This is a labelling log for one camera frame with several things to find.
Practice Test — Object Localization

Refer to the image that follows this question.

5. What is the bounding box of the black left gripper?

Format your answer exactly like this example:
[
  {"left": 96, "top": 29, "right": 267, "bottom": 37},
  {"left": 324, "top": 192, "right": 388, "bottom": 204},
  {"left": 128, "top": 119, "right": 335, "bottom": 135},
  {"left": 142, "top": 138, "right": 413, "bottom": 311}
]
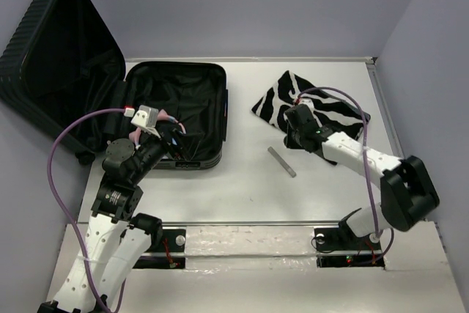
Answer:
[{"left": 130, "top": 123, "right": 204, "bottom": 183}]

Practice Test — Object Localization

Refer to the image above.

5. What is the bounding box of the zebra print cloth pouch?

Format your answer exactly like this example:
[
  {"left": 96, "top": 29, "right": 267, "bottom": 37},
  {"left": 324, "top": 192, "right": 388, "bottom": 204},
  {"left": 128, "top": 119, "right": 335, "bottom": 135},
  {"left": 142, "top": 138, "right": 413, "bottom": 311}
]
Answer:
[{"left": 251, "top": 70, "right": 371, "bottom": 158}]

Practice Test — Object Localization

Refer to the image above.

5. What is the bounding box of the checkered slim rectangular box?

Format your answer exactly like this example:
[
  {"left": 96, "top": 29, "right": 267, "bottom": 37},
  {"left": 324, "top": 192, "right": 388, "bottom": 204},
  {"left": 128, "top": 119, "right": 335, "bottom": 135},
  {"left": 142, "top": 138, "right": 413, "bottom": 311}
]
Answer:
[{"left": 267, "top": 147, "right": 297, "bottom": 178}]

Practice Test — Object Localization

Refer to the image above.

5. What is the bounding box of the black hard-shell suitcase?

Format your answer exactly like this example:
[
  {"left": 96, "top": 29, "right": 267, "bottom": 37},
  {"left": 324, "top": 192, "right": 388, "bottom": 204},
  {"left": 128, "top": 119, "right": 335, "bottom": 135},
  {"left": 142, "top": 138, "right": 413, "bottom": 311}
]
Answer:
[{"left": 1, "top": 0, "right": 228, "bottom": 169}]

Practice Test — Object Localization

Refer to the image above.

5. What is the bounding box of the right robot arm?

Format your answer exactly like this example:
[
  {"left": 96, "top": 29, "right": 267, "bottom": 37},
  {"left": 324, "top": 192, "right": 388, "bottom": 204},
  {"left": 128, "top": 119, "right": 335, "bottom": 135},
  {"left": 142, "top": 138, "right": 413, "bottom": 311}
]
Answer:
[{"left": 284, "top": 103, "right": 440, "bottom": 248}]

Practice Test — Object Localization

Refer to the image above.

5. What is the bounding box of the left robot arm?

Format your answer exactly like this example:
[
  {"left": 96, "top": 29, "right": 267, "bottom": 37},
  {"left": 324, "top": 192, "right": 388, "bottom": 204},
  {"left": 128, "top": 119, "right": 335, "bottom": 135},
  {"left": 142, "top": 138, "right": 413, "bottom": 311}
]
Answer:
[{"left": 38, "top": 121, "right": 192, "bottom": 312}]

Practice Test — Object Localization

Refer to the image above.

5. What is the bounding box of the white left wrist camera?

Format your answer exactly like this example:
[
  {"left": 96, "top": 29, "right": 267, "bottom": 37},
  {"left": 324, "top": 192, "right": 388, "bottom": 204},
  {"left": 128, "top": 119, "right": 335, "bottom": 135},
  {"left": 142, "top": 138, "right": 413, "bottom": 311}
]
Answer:
[{"left": 131, "top": 105, "right": 159, "bottom": 136}]

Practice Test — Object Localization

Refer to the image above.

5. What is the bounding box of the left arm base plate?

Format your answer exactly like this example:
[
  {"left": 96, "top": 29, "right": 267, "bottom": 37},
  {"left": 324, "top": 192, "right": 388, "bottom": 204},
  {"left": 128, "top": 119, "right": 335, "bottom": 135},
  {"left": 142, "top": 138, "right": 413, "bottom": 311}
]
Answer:
[{"left": 133, "top": 228, "right": 186, "bottom": 270}]

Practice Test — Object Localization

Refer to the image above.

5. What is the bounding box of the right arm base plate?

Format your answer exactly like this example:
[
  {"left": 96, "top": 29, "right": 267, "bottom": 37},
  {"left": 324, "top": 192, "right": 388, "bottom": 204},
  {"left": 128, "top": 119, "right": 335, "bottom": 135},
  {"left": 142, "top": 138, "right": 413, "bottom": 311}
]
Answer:
[{"left": 311, "top": 227, "right": 385, "bottom": 268}]

